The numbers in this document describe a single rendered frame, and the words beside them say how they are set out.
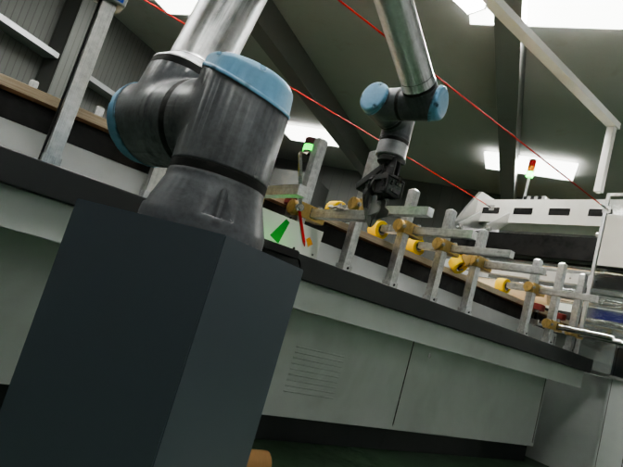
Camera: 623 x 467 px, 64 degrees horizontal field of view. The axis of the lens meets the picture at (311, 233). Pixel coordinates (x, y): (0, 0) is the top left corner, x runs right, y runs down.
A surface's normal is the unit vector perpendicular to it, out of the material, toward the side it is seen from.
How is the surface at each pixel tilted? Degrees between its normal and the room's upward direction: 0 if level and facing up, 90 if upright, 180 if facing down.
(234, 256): 90
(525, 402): 90
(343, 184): 90
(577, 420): 90
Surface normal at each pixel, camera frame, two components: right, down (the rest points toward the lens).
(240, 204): 0.70, -0.25
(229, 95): 0.00, -0.14
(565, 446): -0.76, -0.30
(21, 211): 0.58, 0.06
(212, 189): 0.31, -0.40
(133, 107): -0.59, -0.18
